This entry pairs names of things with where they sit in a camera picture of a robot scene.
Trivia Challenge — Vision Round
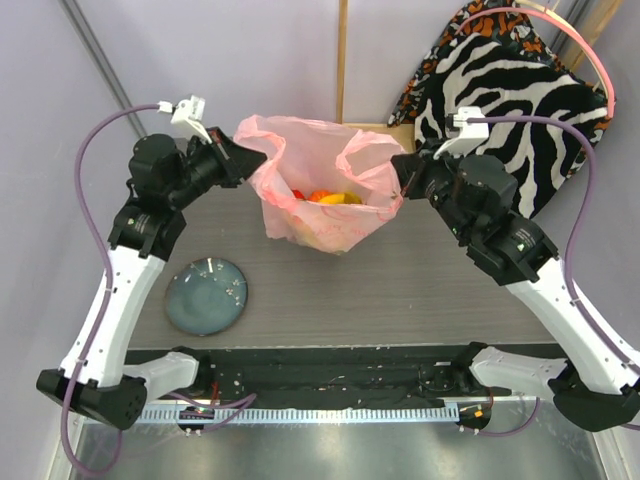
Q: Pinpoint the orange tangerine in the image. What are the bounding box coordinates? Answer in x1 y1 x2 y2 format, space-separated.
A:
307 190 332 202

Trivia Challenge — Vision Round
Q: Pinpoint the pink plastic bag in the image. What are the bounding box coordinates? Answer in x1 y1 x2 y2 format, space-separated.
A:
234 115 405 254

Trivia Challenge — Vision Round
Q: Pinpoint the zebra pattern cloth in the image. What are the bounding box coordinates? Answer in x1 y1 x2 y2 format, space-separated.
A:
413 33 612 221

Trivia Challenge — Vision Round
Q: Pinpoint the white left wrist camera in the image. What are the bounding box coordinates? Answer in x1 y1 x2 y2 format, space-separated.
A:
157 95 213 144

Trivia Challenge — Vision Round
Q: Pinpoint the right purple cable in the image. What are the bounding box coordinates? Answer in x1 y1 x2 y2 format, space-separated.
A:
464 115 640 437

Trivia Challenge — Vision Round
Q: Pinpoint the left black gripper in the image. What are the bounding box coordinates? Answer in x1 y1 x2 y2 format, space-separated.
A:
168 127 268 209

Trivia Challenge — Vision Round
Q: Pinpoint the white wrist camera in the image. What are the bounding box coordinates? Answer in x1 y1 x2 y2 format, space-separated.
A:
157 95 213 144
433 106 489 159

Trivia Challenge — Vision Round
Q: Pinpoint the pink hoop tube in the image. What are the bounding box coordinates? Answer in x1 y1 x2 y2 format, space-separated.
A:
453 6 617 119

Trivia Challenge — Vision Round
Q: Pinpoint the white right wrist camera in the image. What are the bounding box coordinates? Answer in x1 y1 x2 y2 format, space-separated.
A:
433 106 489 159

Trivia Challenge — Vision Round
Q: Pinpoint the orange floral cloth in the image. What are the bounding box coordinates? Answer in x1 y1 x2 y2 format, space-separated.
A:
389 1 611 147

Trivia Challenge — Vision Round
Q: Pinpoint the wooden stand with post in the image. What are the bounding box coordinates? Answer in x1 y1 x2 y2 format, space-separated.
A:
335 0 419 151

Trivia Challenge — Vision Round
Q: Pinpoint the dark green plate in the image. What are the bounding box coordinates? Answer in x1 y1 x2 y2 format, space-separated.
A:
164 257 249 336

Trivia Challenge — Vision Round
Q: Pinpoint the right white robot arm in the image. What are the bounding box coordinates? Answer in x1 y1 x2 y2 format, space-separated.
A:
391 154 639 432

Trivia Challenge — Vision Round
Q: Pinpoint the white slotted cable duct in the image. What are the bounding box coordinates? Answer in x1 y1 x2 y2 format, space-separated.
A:
135 402 459 426

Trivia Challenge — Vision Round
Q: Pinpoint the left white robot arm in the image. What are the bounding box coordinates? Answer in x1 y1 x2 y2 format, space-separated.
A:
36 127 267 430

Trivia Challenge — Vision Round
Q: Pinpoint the yellow mango fruit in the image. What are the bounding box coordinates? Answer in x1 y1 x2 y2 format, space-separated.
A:
318 192 362 205

